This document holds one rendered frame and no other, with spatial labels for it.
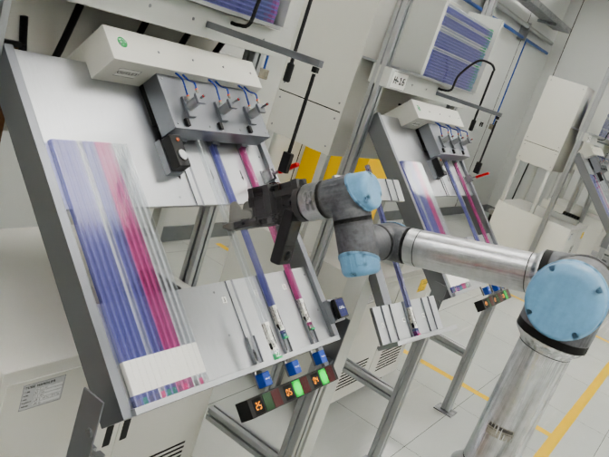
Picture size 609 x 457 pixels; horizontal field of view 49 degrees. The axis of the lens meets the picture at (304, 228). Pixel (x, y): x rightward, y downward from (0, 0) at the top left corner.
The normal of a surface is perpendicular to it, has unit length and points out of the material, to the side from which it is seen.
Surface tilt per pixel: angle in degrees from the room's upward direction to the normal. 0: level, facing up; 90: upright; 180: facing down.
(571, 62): 90
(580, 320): 83
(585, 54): 90
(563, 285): 82
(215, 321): 43
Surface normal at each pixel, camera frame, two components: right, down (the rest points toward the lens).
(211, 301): 0.76, -0.40
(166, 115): -0.55, 0.05
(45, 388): 0.77, 0.40
